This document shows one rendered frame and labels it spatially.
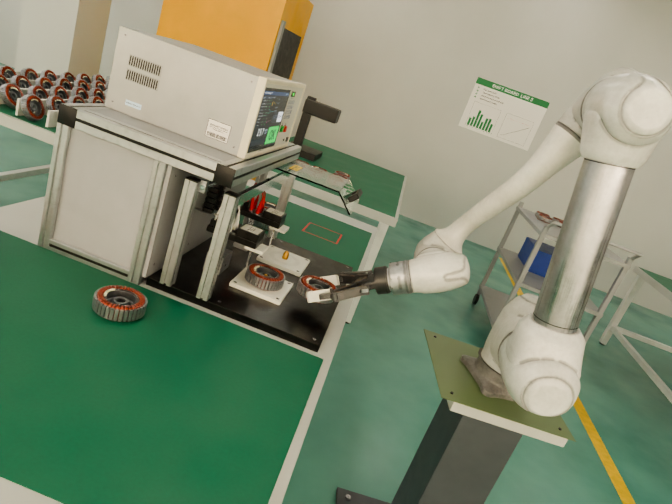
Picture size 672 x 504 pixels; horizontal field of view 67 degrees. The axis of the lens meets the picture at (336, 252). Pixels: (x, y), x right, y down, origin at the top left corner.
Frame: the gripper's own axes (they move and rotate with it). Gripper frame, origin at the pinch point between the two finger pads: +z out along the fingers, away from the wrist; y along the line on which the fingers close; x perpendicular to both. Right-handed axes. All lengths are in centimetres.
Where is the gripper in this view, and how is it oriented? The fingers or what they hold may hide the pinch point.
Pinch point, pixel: (317, 288)
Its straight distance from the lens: 143.6
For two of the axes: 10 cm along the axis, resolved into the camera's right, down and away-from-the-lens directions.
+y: -1.6, 2.7, -9.5
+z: -9.7, 1.4, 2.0
